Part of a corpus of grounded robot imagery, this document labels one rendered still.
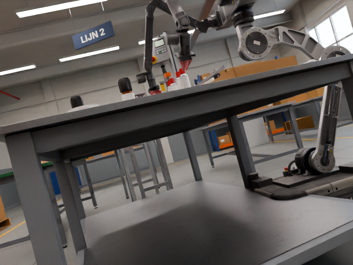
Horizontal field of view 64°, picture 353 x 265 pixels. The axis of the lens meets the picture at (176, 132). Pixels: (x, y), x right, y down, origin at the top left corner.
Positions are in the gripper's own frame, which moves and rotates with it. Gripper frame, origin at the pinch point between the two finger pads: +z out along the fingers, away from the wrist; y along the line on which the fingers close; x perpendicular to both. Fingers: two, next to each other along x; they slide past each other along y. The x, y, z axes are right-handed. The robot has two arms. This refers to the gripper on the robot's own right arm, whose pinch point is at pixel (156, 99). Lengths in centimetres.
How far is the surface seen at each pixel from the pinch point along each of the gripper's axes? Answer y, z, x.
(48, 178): -89, 34, -95
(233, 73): 117, 18, -6
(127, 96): 15.8, -3.3, -22.8
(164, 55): -0.7, -31.4, 15.1
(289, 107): -92, 30, 187
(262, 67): 118, 18, 5
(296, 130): -92, 60, 188
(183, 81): 47.1, 1.7, 5.0
